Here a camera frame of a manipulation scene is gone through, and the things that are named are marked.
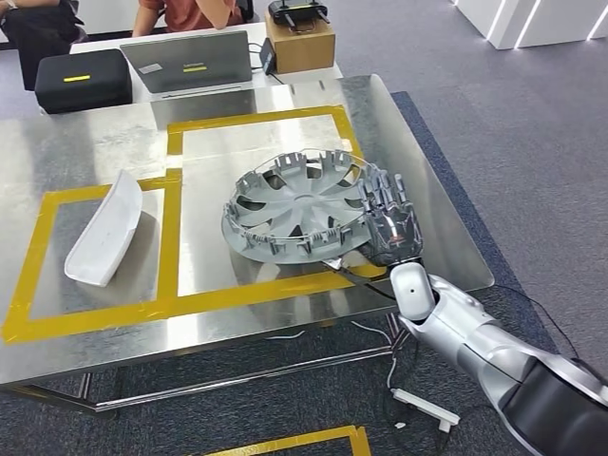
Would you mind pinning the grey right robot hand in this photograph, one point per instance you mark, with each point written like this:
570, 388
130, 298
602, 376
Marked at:
394, 233

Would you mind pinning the grey plastic wheel cover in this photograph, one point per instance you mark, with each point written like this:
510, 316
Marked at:
294, 208

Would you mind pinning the person's forearm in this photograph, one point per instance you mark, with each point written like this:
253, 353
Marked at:
29, 2

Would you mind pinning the steel workbench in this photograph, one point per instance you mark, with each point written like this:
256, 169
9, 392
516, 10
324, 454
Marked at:
428, 189

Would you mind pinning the white plastic panel part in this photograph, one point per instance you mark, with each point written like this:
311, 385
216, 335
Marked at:
104, 233

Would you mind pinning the white floor power strip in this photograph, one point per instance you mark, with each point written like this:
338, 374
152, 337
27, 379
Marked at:
422, 406

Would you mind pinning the white desk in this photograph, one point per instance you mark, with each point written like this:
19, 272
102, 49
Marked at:
304, 77

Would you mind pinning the brown cardboard box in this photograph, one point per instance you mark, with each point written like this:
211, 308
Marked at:
304, 50

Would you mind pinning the black power adapter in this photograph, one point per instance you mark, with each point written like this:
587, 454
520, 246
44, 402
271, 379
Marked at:
267, 58

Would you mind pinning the black remote controller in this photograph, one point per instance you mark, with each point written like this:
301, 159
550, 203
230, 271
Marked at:
296, 9

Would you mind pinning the white partition block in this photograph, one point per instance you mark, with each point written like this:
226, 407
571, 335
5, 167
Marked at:
546, 25

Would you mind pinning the grey laptop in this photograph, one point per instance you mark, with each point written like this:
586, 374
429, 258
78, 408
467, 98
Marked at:
213, 56

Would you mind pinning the person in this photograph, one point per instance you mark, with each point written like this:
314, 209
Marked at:
190, 16

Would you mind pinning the black hard case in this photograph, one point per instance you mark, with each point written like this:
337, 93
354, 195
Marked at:
83, 94

